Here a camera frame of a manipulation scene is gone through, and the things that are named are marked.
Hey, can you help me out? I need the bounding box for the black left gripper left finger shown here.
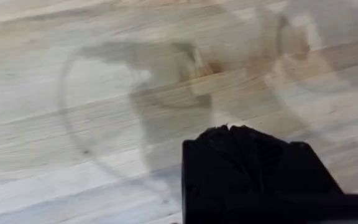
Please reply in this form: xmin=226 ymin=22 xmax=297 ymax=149
xmin=181 ymin=124 xmax=233 ymax=224

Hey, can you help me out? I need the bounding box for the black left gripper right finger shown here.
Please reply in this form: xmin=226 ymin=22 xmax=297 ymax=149
xmin=228 ymin=124 xmax=345 ymax=224

